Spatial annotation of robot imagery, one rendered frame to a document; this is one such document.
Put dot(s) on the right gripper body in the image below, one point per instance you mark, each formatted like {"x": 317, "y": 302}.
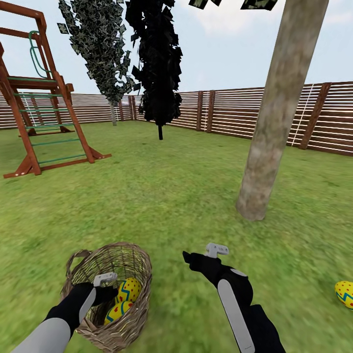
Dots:
{"x": 201, "y": 263}

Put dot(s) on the easter egg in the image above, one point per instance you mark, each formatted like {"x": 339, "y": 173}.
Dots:
{"x": 129, "y": 290}
{"x": 117, "y": 311}
{"x": 344, "y": 291}

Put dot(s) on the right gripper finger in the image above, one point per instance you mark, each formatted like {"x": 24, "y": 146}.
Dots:
{"x": 187, "y": 257}

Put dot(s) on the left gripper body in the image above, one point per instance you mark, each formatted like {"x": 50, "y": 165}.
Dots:
{"x": 105, "y": 295}

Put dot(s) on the wicker basket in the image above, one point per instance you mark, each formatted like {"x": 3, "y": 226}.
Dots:
{"x": 118, "y": 334}

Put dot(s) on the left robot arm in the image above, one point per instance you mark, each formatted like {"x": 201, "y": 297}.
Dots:
{"x": 54, "y": 333}

